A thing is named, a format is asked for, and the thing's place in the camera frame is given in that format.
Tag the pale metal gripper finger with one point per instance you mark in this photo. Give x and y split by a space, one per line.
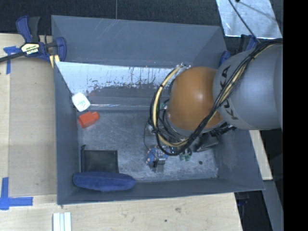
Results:
150 156
160 165

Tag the grey metal bin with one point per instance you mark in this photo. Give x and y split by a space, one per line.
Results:
134 138

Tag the blue cloth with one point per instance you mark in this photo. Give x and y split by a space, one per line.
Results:
103 182

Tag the red-orange block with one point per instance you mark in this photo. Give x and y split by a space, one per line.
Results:
88 119

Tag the pale wood board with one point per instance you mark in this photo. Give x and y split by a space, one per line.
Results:
31 129

